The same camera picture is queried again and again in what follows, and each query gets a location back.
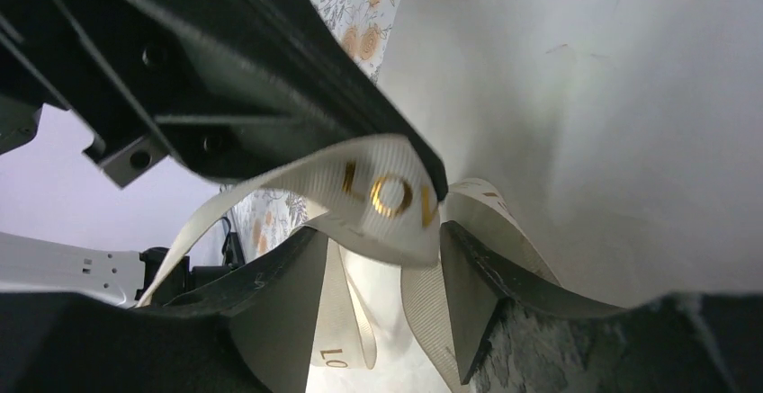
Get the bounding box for cream printed ribbon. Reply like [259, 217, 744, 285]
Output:
[139, 135, 557, 392]

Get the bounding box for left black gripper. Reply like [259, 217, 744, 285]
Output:
[0, 0, 311, 190]

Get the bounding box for floral patterned table mat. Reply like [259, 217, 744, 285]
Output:
[231, 0, 400, 261]

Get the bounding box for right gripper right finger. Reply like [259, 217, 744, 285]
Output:
[440, 221, 762, 392]

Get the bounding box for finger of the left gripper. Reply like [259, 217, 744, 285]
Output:
[124, 0, 447, 200]

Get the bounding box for white translucent wrapping paper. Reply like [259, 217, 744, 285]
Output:
[309, 0, 762, 392]

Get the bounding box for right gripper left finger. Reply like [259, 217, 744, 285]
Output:
[1, 228, 328, 392]

